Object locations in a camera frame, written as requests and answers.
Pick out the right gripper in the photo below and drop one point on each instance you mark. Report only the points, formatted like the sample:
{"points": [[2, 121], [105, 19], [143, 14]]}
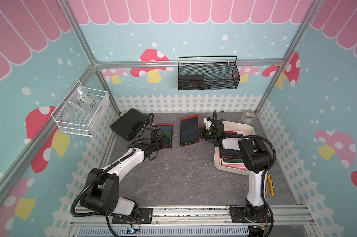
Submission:
{"points": [[202, 131]]}

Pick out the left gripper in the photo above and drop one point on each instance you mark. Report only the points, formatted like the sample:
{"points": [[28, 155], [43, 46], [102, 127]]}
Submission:
{"points": [[164, 142]]}

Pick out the red frame writing tablet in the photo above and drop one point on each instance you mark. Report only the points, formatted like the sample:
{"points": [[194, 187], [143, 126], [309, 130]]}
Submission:
{"points": [[167, 130]]}

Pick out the white plastic storage box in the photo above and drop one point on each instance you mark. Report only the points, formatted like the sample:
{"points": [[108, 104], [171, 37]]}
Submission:
{"points": [[239, 128]]}

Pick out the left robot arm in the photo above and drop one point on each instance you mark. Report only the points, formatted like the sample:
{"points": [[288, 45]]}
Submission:
{"points": [[100, 195]]}

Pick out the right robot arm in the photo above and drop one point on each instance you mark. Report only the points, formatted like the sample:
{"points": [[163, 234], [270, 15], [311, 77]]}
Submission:
{"points": [[259, 156]]}

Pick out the black box in basket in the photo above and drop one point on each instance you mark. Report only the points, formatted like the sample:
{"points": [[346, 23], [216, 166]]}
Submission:
{"points": [[191, 82]]}

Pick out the black plastic tool case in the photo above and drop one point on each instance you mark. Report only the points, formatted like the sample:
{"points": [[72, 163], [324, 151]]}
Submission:
{"points": [[129, 125]]}

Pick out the clear tape roll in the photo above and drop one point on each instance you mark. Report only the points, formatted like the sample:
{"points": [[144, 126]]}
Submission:
{"points": [[248, 116]]}

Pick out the clear plastic bag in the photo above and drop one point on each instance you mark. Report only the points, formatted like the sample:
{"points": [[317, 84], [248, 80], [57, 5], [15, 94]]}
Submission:
{"points": [[80, 107]]}

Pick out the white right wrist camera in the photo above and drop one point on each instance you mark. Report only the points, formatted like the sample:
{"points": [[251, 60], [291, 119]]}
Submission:
{"points": [[208, 123]]}

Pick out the black mesh wall basket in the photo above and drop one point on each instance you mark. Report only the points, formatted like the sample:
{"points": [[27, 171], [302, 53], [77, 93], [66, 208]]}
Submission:
{"points": [[220, 72]]}

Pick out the yellow handled pliers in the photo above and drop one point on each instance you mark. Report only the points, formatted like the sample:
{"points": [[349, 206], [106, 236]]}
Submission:
{"points": [[268, 185]]}

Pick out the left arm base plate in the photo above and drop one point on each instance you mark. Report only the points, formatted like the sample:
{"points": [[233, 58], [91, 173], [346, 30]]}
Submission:
{"points": [[138, 216]]}

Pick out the white wire wall basket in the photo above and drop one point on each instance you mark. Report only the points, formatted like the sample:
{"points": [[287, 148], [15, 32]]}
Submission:
{"points": [[76, 129]]}

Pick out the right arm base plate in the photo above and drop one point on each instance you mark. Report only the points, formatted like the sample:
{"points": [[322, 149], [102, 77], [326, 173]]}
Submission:
{"points": [[242, 214]]}

